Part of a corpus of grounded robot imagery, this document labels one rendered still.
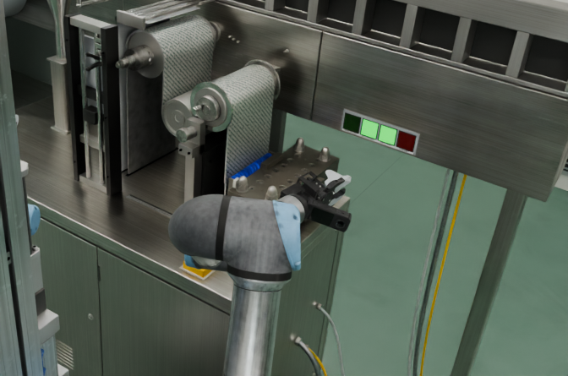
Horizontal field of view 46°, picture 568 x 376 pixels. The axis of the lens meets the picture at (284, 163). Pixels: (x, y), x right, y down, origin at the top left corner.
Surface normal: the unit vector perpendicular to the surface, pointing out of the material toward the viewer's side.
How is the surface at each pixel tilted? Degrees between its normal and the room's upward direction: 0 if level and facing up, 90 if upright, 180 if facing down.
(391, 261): 0
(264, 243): 64
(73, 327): 90
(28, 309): 90
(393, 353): 0
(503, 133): 90
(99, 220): 0
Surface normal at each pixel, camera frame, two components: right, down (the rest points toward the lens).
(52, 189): 0.10, -0.87
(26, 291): 0.87, 0.31
